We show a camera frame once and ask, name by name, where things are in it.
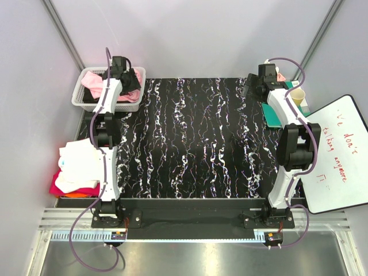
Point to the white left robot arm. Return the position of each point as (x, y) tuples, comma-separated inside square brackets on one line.
[(105, 137)]

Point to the pink t shirt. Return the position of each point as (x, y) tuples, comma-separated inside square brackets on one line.
[(95, 84)]

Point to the green cutting mat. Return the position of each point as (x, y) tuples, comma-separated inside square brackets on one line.
[(271, 118)]

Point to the white whiteboard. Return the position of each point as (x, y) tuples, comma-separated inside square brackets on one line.
[(339, 179)]

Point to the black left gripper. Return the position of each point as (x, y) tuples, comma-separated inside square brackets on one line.
[(127, 71)]

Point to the black t shirt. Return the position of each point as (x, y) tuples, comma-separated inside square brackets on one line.
[(130, 82)]

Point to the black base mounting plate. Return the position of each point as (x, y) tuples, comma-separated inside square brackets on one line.
[(140, 214)]

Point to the white folded t shirt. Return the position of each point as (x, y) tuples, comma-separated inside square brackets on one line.
[(79, 163)]

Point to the yellow mug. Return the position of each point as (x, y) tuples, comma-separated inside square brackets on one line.
[(297, 95)]

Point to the orange folded t shirt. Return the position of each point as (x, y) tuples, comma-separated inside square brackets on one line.
[(74, 195)]

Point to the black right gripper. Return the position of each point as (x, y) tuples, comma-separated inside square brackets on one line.
[(252, 81)]

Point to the pink cube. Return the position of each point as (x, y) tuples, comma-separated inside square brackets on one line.
[(280, 77)]

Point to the magenta folded t shirt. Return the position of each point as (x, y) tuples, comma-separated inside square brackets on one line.
[(59, 187)]

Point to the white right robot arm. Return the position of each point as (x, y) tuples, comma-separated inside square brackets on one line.
[(296, 152)]

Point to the white slotted cable duct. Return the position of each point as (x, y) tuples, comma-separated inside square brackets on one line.
[(114, 237)]

